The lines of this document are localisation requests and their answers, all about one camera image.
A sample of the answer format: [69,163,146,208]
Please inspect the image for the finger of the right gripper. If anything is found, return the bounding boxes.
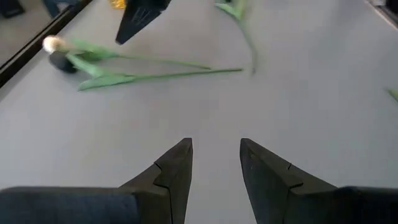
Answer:
[115,0,172,45]

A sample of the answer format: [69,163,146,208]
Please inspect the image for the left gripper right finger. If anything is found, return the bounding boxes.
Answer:
[239,138,398,224]

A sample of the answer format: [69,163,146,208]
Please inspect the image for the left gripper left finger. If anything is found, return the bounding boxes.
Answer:
[0,138,193,224]

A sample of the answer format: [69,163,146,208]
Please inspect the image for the black artificial tulip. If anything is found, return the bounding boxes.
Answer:
[48,51,243,92]

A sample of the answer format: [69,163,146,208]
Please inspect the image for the cream artificial tulip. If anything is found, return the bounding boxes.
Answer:
[42,34,212,71]

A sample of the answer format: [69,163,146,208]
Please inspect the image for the pink tulips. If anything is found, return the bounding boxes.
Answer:
[214,0,259,75]

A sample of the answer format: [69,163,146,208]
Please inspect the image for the grey table mat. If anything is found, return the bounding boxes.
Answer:
[0,0,398,224]

